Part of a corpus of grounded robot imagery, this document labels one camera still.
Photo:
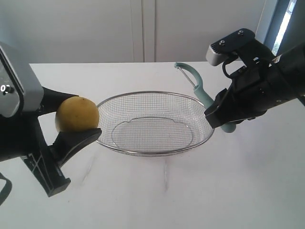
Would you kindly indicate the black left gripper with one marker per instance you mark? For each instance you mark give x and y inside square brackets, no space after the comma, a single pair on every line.
[22,137]

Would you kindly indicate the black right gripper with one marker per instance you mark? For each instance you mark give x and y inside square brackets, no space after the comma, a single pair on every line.
[247,90]

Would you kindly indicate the yellow lemon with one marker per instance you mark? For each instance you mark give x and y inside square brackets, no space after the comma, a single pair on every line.
[76,114]

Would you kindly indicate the teal handled vegetable peeler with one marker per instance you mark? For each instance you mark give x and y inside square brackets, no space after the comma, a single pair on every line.
[198,89]

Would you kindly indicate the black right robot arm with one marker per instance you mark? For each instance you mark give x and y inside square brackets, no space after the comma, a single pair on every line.
[285,78]

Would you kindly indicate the white cabinet doors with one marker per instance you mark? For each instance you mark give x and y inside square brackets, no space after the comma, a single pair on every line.
[65,31]

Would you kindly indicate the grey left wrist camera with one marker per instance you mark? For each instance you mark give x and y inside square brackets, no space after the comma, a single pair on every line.
[20,89]

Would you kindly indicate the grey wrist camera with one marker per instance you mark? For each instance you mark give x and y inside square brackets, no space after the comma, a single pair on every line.
[20,89]
[220,50]

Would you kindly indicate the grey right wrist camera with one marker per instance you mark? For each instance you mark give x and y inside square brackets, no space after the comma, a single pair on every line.
[220,50]

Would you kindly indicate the oval wire mesh basket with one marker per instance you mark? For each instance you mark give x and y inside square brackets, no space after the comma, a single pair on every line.
[152,123]

